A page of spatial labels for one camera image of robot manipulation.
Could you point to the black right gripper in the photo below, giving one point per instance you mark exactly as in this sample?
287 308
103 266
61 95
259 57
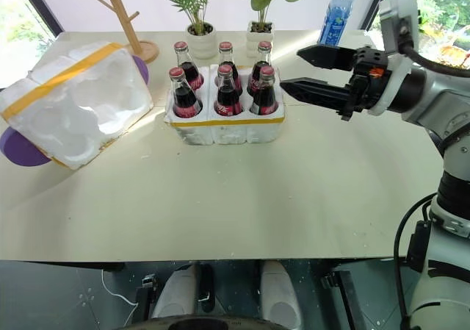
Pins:
367 69

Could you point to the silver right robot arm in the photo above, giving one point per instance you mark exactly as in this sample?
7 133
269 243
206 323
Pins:
448 98

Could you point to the glass cola bottle red cap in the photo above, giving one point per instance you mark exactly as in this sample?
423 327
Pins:
261 60
228 56
265 96
185 100
227 98
189 71

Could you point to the white foam crate yellow tape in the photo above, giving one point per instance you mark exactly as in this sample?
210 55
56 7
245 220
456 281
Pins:
227 131

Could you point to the white foam box yellow tape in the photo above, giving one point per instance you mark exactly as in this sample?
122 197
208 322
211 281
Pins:
81 102

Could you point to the blue plastic water bottle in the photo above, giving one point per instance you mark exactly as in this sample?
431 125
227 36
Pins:
336 17

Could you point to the round-leaf plant in white pot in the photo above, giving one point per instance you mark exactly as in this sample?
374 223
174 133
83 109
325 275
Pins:
260 36

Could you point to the palm plant in white pot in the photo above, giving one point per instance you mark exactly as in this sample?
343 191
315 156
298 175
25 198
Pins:
201 39

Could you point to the wooden branch rack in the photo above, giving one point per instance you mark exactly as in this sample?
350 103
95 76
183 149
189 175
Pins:
128 28

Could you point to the white rounded robot right foot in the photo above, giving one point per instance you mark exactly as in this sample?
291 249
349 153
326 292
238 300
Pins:
279 293

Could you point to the white rounded robot foot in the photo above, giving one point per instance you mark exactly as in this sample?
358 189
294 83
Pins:
279 293
178 293

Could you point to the white rounded robot left foot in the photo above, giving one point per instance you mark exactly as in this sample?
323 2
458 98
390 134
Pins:
178 293

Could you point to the dark rounded robot torso edge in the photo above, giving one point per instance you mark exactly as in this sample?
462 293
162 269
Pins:
205 324

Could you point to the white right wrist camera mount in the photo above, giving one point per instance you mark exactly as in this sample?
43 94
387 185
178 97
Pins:
394 17

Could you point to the black table leg frame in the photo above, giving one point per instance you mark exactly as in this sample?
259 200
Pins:
349 293

